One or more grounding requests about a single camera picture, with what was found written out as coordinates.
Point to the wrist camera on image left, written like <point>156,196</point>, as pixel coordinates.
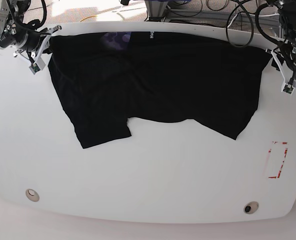
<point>37,66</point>

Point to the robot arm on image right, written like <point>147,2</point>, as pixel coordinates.
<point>285,53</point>

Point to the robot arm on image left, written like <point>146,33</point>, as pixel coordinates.
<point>12,26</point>

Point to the aluminium frame rail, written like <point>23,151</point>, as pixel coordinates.
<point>213,13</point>

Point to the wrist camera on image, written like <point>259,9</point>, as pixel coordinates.
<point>37,66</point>
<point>287,88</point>

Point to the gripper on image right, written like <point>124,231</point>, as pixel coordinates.
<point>288,74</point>

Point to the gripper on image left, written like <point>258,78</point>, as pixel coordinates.
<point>33,46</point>

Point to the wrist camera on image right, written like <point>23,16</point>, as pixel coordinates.
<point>287,88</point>

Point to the black t-shirt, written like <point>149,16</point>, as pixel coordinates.
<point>104,79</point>

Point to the table grommet hole right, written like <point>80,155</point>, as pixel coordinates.
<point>251,207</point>

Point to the red tape rectangle marking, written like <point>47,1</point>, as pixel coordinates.
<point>276,158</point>

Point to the white table grommet left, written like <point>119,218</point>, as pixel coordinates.
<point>32,195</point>

